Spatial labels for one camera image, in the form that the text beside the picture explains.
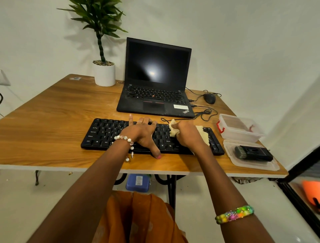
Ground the pearl bead bracelet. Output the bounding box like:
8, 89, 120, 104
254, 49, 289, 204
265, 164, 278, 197
114, 135, 135, 162

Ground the clear container with red latches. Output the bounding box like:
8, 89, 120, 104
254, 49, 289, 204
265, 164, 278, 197
216, 114, 266, 143

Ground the person's right hand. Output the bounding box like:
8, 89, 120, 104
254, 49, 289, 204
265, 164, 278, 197
171, 120, 208, 154

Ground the blue plastic box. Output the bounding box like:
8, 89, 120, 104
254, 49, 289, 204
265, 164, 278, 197
125, 174, 150, 193

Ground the clear plastic lid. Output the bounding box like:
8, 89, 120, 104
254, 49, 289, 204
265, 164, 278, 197
223, 139, 280, 172

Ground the person's left hand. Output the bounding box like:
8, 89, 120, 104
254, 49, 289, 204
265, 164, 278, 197
119, 114, 162, 160

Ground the black keyboard cable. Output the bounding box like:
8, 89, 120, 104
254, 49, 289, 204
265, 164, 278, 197
160, 105, 219, 124

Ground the white plant pot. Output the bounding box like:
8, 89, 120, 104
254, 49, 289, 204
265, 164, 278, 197
92, 60, 116, 87

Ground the cream cleaning cloth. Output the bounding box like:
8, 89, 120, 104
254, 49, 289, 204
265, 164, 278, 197
169, 119, 210, 147

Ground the black laptop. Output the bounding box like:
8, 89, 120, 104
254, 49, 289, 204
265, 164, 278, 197
116, 37, 196, 119

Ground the colourful glitter bangle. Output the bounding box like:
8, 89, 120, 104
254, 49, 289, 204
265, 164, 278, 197
215, 205, 255, 225

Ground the orange clothing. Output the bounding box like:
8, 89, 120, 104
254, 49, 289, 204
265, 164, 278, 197
92, 191, 188, 243

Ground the black cleaning brush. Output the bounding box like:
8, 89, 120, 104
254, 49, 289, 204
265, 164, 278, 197
234, 145, 274, 162

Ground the green leafy plant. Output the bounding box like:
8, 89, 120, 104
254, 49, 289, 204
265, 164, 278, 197
57, 0, 128, 63

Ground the orange plastic object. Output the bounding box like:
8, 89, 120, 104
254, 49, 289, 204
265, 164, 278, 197
301, 180, 320, 213

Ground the black computer keyboard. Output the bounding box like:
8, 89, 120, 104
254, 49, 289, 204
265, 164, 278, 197
80, 118, 225, 156

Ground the black metal frame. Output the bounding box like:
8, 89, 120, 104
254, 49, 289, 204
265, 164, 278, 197
276, 146, 320, 238

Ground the black mouse cable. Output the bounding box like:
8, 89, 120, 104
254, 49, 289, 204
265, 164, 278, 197
185, 87, 222, 102

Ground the person's left forearm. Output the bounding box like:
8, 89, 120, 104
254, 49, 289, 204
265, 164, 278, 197
26, 136, 135, 243

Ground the person's right forearm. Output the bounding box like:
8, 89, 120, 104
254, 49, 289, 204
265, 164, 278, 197
194, 145, 275, 243

